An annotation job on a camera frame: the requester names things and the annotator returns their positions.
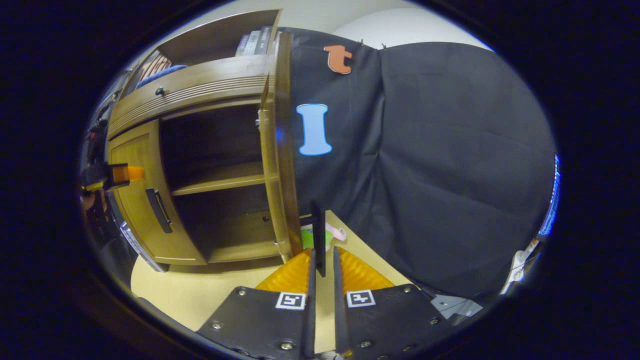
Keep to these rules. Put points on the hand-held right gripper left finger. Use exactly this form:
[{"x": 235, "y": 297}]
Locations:
[{"x": 311, "y": 300}]

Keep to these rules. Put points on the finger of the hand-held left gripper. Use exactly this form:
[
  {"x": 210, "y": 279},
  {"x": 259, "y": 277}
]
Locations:
[{"x": 120, "y": 174}]

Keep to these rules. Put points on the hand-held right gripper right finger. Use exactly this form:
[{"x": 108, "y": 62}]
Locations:
[{"x": 340, "y": 300}]

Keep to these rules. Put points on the wooden cabinet door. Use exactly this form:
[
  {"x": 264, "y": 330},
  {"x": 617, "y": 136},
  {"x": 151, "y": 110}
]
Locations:
[
  {"x": 135, "y": 200},
  {"x": 282, "y": 175}
]

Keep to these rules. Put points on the wooden double-door shoe cabinet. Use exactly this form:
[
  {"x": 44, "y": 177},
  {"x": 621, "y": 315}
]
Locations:
[{"x": 220, "y": 177}]

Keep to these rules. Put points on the wooden cabinet drawer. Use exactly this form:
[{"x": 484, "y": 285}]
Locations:
[{"x": 200, "y": 85}]

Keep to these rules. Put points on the pink and green plush toy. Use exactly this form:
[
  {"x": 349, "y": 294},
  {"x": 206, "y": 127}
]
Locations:
[{"x": 312, "y": 239}]

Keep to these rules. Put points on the blue folded towel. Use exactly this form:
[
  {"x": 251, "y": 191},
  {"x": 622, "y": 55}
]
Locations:
[{"x": 160, "y": 75}]

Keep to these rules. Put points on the grey stand base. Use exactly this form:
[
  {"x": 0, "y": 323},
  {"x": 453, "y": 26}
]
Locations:
[{"x": 457, "y": 306}]

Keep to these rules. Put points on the black backdrop cloth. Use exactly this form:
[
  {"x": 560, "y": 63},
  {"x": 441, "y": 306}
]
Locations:
[{"x": 450, "y": 165}]

